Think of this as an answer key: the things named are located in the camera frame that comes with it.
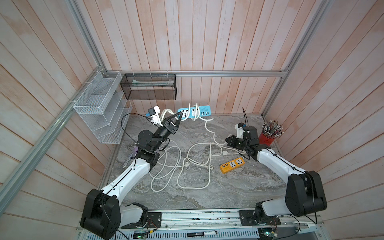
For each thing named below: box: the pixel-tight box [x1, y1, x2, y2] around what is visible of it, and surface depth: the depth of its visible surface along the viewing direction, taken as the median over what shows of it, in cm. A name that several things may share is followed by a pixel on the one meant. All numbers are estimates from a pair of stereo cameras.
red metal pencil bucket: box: [258, 132, 276, 146], surface depth 95 cm
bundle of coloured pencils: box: [262, 119, 285, 138], surface depth 92 cm
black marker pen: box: [187, 230, 218, 238], surface depth 71 cm
